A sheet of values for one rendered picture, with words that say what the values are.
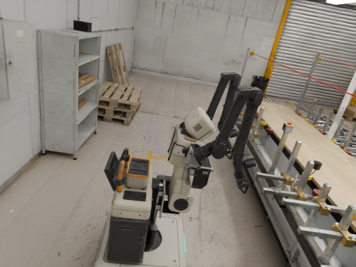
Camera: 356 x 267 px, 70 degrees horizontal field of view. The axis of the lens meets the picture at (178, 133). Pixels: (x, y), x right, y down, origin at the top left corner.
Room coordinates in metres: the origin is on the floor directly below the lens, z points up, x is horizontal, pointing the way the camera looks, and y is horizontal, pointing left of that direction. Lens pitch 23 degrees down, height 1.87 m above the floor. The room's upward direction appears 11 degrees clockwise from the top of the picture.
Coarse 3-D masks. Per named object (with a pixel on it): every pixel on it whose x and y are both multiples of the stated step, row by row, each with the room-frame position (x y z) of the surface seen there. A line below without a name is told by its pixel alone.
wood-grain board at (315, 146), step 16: (256, 112) 3.64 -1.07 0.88; (272, 112) 3.74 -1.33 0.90; (288, 112) 3.92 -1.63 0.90; (272, 128) 2.99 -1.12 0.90; (304, 128) 3.23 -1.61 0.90; (288, 144) 2.55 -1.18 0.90; (304, 144) 2.64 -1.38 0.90; (320, 144) 2.74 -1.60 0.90; (304, 160) 2.21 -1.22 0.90; (320, 160) 2.28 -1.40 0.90; (336, 160) 2.36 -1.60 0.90; (352, 160) 2.44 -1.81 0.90; (320, 176) 1.94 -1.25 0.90; (336, 176) 1.99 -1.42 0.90; (352, 176) 2.05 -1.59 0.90; (336, 192) 1.72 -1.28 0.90; (352, 192) 1.77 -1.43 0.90; (352, 224) 1.36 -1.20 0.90
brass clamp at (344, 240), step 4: (336, 224) 1.24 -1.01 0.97; (336, 228) 1.21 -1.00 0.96; (340, 232) 1.18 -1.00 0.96; (344, 232) 1.17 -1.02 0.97; (348, 232) 1.18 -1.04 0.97; (344, 236) 1.14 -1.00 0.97; (348, 236) 1.14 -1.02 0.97; (340, 240) 1.15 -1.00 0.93; (344, 240) 1.13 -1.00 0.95; (348, 240) 1.12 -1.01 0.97; (352, 240) 1.12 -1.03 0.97; (344, 244) 1.12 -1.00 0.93; (348, 244) 1.12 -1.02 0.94; (352, 244) 1.12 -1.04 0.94
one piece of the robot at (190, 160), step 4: (188, 152) 1.35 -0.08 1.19; (192, 152) 1.32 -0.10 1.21; (188, 156) 1.32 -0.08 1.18; (192, 156) 1.32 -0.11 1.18; (188, 160) 1.32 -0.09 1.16; (192, 160) 1.33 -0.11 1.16; (196, 160) 1.33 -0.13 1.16; (188, 164) 1.33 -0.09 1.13; (192, 164) 1.33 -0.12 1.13; (196, 164) 1.33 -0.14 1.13; (200, 168) 1.33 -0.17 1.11
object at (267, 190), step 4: (264, 188) 1.65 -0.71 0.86; (268, 188) 1.66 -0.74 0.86; (264, 192) 1.63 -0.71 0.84; (268, 192) 1.64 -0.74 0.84; (272, 192) 1.64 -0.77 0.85; (276, 192) 1.64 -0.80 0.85; (280, 192) 1.64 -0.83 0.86; (284, 192) 1.65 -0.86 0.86; (288, 192) 1.66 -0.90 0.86; (292, 192) 1.67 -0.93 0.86; (284, 196) 1.64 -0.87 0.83; (288, 196) 1.64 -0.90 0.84; (292, 196) 1.65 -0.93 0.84; (296, 196) 1.65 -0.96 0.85; (308, 196) 1.66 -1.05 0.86; (312, 196) 1.67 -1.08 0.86
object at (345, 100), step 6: (354, 78) 3.07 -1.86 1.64; (354, 84) 3.06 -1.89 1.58; (348, 90) 3.09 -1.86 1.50; (348, 96) 3.06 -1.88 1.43; (342, 102) 3.09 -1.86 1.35; (348, 102) 3.07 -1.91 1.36; (342, 108) 3.06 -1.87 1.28; (336, 114) 3.10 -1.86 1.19; (342, 114) 3.06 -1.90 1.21; (336, 120) 3.06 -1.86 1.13; (336, 126) 3.06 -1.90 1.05; (330, 132) 3.07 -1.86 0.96
